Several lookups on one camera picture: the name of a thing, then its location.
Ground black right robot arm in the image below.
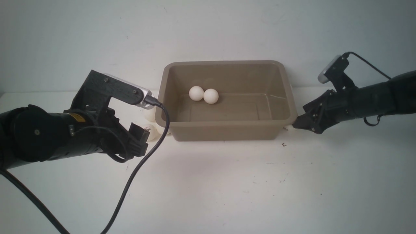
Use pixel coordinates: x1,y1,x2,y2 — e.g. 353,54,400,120
292,71,416,134

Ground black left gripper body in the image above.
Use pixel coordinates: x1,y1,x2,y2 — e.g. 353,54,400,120
70,109,149,163

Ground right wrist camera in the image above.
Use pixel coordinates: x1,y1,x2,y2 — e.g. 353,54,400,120
318,52,357,92

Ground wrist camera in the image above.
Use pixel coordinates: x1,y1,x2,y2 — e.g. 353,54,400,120
71,70,162,112
318,52,357,92

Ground white logo ball left corner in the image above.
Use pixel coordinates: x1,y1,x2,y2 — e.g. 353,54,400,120
142,124,160,142

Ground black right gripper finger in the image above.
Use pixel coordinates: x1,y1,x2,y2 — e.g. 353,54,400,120
292,114,314,132

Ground beige plastic bin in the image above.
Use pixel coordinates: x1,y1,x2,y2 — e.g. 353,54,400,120
158,60,297,142

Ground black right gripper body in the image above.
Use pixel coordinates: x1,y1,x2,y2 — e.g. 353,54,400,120
303,90,355,134

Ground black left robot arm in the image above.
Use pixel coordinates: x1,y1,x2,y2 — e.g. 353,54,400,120
1,105,150,169

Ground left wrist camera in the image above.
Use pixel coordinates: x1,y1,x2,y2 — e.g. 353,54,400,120
71,70,162,112

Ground white logo ball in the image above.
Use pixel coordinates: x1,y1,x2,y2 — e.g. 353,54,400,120
188,86,204,102

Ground left camera cable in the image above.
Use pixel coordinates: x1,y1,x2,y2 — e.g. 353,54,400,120
0,97,170,234

